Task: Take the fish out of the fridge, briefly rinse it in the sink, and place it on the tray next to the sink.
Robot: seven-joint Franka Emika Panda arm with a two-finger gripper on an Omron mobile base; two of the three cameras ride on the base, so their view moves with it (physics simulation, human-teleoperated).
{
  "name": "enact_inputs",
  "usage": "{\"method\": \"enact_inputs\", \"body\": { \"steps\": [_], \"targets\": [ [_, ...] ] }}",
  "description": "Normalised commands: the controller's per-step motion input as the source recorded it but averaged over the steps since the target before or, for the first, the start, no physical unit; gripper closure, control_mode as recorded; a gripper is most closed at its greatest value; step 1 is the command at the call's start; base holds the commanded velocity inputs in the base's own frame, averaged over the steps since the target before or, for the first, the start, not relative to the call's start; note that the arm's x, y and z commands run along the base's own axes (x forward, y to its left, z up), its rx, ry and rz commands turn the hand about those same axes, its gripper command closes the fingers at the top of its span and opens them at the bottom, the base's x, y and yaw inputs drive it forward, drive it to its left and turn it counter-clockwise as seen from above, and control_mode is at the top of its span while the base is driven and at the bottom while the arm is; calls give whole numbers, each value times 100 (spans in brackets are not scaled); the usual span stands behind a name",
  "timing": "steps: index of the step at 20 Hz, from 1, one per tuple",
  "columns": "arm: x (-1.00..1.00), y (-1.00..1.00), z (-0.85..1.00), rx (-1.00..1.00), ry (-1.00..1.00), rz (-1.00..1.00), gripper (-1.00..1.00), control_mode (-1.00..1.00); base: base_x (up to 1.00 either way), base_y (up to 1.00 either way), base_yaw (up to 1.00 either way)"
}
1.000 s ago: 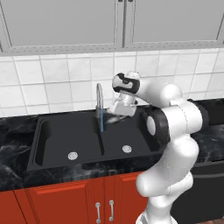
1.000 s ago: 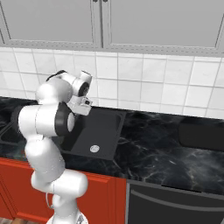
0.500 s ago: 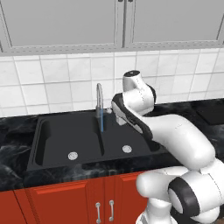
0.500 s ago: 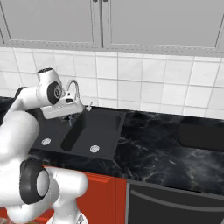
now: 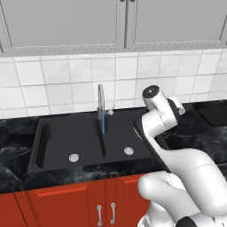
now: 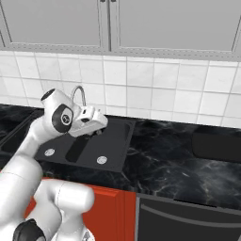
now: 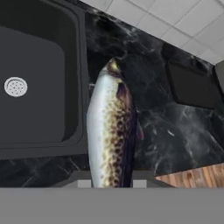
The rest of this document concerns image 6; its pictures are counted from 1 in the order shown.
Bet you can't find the black dishwasher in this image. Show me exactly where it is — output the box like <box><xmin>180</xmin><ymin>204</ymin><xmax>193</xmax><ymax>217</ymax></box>
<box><xmin>135</xmin><ymin>192</ymin><xmax>241</xmax><ymax>241</ymax></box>

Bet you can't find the black tray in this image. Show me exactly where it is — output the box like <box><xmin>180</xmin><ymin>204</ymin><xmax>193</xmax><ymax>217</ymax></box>
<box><xmin>191</xmin><ymin>124</ymin><xmax>241</xmax><ymax>164</ymax></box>

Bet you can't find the curved grey tap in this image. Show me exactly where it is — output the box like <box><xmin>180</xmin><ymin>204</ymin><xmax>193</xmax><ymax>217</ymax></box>
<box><xmin>70</xmin><ymin>85</ymin><xmax>88</xmax><ymax>108</ymax></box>

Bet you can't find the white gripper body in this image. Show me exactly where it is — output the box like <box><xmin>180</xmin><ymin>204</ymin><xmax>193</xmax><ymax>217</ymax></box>
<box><xmin>68</xmin><ymin>112</ymin><xmax>109</xmax><ymax>138</ymax></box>

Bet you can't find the grey wall cupboard door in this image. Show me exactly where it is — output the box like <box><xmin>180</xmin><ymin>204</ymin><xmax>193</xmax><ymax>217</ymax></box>
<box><xmin>0</xmin><ymin>0</ymin><xmax>110</xmax><ymax>54</ymax></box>
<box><xmin>109</xmin><ymin>0</ymin><xmax>241</xmax><ymax>60</ymax></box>

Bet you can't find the grey dishwasher handle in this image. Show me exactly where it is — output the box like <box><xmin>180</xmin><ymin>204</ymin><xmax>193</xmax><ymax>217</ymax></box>
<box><xmin>139</xmin><ymin>203</ymin><xmax>241</xmax><ymax>229</ymax></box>

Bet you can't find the black double sink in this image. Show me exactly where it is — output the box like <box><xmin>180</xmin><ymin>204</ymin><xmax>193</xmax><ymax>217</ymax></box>
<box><xmin>33</xmin><ymin>114</ymin><xmax>137</xmax><ymax>173</ymax></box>

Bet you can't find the red base cupboard door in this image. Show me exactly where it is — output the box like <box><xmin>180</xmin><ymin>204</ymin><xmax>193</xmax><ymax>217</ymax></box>
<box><xmin>24</xmin><ymin>177</ymin><xmax>137</xmax><ymax>241</ymax></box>

